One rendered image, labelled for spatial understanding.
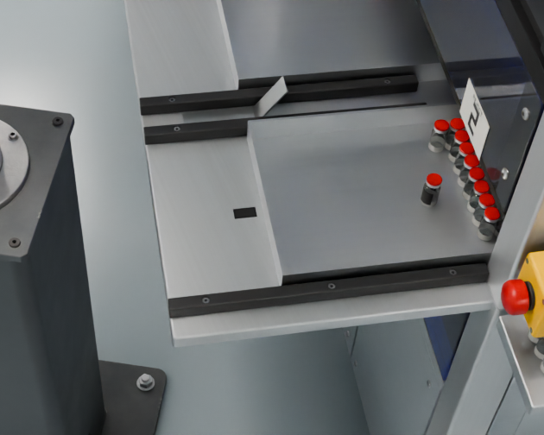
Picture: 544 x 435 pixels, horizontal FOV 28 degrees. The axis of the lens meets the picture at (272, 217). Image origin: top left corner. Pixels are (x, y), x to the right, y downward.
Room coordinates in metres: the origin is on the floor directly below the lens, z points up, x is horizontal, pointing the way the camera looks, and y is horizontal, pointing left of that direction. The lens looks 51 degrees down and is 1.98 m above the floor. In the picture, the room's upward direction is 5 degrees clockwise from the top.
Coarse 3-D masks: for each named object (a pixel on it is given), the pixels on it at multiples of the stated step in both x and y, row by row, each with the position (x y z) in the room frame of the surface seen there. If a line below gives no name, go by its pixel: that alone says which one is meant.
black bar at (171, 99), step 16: (352, 80) 1.13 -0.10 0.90; (368, 80) 1.13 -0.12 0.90; (384, 80) 1.14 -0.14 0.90; (400, 80) 1.14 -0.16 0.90; (416, 80) 1.14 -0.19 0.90; (160, 96) 1.06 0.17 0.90; (176, 96) 1.07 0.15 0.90; (192, 96) 1.07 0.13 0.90; (208, 96) 1.07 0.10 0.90; (224, 96) 1.08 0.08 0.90; (240, 96) 1.08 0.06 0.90; (256, 96) 1.08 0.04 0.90; (288, 96) 1.09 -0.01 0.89; (304, 96) 1.10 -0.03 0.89; (320, 96) 1.11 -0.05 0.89; (336, 96) 1.11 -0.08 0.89; (352, 96) 1.12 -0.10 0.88; (144, 112) 1.04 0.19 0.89; (160, 112) 1.05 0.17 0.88
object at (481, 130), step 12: (468, 84) 0.99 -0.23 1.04; (468, 96) 0.99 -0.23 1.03; (468, 108) 0.98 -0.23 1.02; (480, 108) 0.95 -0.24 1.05; (468, 120) 0.97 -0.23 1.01; (480, 120) 0.94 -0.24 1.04; (468, 132) 0.96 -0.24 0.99; (480, 132) 0.93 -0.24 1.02; (480, 144) 0.92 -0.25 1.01; (480, 156) 0.92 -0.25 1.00
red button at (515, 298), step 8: (512, 280) 0.72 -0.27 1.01; (520, 280) 0.72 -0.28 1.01; (504, 288) 0.71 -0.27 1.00; (512, 288) 0.71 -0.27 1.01; (520, 288) 0.71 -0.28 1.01; (504, 296) 0.71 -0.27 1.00; (512, 296) 0.70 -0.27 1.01; (520, 296) 0.70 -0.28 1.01; (528, 296) 0.70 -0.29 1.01; (504, 304) 0.70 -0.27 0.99; (512, 304) 0.69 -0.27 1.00; (520, 304) 0.69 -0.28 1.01; (528, 304) 0.70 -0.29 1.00; (512, 312) 0.69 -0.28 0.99; (520, 312) 0.69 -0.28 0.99
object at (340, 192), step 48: (288, 144) 1.01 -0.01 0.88; (336, 144) 1.02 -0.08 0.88; (384, 144) 1.03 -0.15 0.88; (288, 192) 0.93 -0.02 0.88; (336, 192) 0.93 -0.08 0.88; (384, 192) 0.94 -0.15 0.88; (288, 240) 0.85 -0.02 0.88; (336, 240) 0.85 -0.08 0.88; (384, 240) 0.86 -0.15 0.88; (432, 240) 0.87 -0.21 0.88; (480, 240) 0.88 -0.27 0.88
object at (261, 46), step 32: (224, 0) 1.30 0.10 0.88; (256, 0) 1.31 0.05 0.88; (288, 0) 1.31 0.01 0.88; (320, 0) 1.32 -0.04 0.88; (352, 0) 1.33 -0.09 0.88; (384, 0) 1.34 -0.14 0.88; (224, 32) 1.22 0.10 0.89; (256, 32) 1.23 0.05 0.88; (288, 32) 1.24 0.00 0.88; (320, 32) 1.25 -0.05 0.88; (352, 32) 1.26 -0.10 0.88; (384, 32) 1.26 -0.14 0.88; (416, 32) 1.27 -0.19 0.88; (256, 64) 1.17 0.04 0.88; (288, 64) 1.17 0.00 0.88; (320, 64) 1.18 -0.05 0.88; (352, 64) 1.18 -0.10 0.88; (384, 64) 1.19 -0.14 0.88; (416, 64) 1.16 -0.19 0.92
